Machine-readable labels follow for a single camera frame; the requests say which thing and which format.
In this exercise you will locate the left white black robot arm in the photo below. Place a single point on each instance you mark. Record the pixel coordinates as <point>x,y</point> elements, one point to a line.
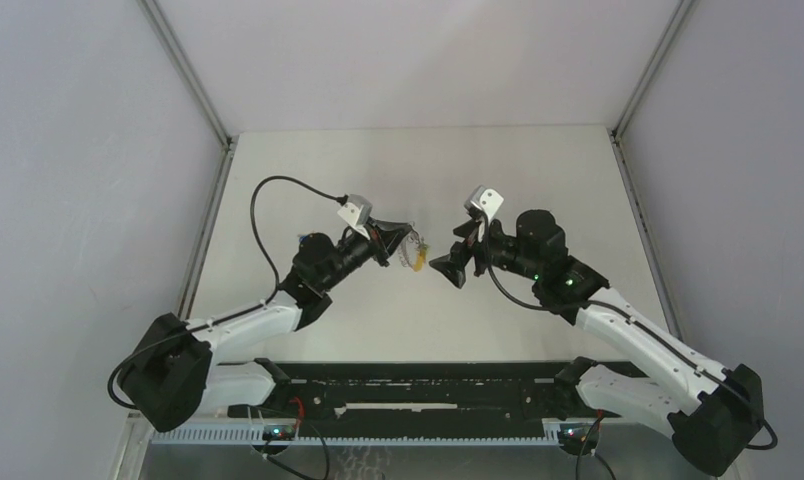
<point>181,369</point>

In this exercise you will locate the yellow capped key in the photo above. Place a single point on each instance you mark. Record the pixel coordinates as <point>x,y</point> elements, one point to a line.
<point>421,257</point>

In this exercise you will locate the right green circuit board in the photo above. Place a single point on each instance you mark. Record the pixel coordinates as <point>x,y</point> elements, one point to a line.
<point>577,434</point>

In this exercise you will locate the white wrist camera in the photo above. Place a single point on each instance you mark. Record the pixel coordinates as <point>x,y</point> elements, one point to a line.
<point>355,212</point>
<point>483,201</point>

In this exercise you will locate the right aluminium frame post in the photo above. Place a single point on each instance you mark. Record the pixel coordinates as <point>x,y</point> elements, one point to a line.
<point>672,30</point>

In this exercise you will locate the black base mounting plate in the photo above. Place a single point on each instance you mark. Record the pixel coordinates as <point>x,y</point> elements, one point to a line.
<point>463,399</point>

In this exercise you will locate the aluminium frame post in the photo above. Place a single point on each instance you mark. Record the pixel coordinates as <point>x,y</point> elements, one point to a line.
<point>672,30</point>
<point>176,53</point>

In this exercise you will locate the green circuit board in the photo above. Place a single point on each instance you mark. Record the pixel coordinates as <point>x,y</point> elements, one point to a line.
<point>577,434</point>
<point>279,433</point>

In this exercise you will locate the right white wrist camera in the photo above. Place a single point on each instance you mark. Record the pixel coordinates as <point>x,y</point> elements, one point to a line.
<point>483,201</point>

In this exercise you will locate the left aluminium frame post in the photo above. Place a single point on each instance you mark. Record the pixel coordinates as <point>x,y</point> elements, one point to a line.
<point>176,53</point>

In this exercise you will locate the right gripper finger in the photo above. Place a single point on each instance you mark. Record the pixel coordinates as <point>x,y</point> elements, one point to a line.
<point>452,266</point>
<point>468,233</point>

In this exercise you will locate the white slotted cable duct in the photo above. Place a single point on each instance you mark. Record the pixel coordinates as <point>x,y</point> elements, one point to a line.
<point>244,434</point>

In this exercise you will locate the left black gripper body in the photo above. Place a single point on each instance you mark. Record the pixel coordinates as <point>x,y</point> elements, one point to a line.
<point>352,253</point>

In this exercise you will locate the silver keyring with chain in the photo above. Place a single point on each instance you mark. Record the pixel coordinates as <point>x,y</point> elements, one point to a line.
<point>407,251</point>

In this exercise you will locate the left green circuit board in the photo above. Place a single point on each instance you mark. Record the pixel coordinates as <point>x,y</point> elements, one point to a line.
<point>279,433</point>

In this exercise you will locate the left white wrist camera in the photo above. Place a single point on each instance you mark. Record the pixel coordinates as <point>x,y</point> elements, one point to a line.
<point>355,212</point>

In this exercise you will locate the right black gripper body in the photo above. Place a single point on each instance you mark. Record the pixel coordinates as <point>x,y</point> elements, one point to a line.
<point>502,254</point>

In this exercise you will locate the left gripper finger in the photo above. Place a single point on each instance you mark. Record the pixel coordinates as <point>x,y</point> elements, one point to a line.
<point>390,231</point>
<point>385,247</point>

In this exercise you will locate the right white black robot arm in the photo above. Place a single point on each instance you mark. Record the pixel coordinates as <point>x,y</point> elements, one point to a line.
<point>710,412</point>

